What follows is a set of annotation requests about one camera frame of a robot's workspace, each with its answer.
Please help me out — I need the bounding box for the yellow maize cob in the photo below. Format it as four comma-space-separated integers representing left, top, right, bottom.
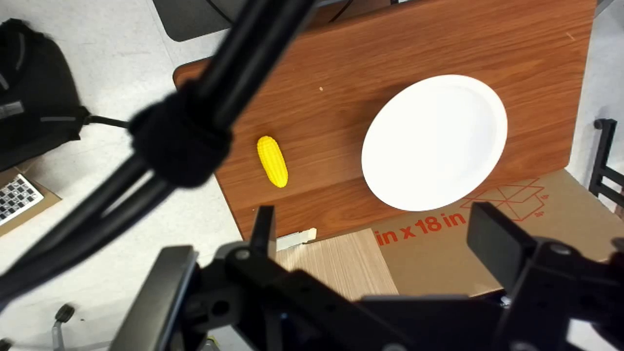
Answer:
256, 135, 290, 189

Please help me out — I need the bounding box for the black backpack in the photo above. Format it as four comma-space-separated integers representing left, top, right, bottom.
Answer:
0, 18, 92, 172

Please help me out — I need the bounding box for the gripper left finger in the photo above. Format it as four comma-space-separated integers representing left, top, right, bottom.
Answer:
110, 205, 406, 351

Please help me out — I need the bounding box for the dark grey panel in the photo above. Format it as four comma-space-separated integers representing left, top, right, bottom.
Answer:
153, 0, 247, 43

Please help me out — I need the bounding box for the white basin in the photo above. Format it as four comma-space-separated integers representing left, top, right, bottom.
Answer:
360, 74, 509, 213

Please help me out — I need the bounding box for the black cable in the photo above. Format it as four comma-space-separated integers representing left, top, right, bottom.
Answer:
86, 115, 131, 130

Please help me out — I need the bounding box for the black metal frame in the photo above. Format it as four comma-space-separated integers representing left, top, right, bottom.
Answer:
588, 118, 624, 211

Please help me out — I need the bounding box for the light wood board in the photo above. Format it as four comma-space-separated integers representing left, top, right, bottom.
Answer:
275, 228, 400, 301

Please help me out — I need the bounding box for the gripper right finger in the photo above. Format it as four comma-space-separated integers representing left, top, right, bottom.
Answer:
467, 202, 624, 351

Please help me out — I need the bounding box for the brown cardboard box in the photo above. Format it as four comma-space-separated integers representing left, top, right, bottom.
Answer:
373, 168, 624, 299

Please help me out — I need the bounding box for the grey leg with black caster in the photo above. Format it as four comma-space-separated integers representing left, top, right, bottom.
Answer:
50, 303, 77, 351

